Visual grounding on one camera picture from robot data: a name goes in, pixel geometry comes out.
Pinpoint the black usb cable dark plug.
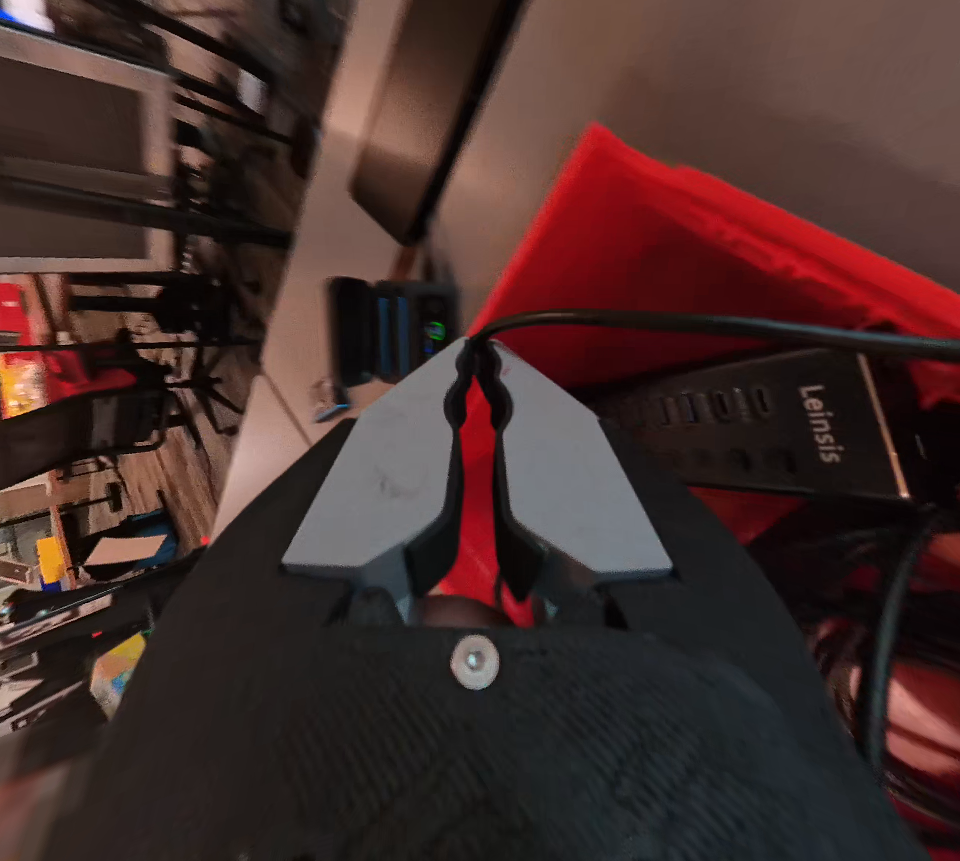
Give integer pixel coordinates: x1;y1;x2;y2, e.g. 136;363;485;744
855;501;960;825

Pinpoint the small black charging dock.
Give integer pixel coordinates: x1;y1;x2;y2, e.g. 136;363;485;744
328;274;460;388

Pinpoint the dark flat panel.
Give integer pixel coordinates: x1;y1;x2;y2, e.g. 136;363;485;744
346;0;565;249

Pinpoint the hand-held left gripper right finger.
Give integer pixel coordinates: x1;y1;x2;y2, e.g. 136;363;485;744
478;339;676;626

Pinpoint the red fabric bin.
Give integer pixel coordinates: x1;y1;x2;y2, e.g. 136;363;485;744
435;122;960;847

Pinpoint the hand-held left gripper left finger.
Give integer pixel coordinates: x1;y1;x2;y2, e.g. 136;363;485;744
281;338;472;626

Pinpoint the wide black multi-port hub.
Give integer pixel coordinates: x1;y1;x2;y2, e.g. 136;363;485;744
592;347;924;506

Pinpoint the thin black hub cable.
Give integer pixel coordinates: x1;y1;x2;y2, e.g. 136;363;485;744
466;309;960;382

